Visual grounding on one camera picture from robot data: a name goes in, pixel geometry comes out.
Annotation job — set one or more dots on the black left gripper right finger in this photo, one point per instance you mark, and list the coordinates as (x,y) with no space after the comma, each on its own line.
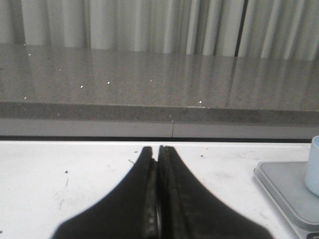
(189,211)

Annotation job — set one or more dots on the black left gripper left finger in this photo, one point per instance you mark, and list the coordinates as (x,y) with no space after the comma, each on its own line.
(129,211)

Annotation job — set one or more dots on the light blue cup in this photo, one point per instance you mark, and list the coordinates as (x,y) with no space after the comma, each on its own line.
(312,171)

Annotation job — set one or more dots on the grey kitchen scale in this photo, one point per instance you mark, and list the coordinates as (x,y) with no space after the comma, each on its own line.
(283,182)

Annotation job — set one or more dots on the grey speckled counter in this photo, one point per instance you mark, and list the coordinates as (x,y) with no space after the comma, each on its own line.
(77,92)

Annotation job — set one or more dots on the white pleated curtain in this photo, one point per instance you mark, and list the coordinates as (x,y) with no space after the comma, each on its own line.
(279,29)

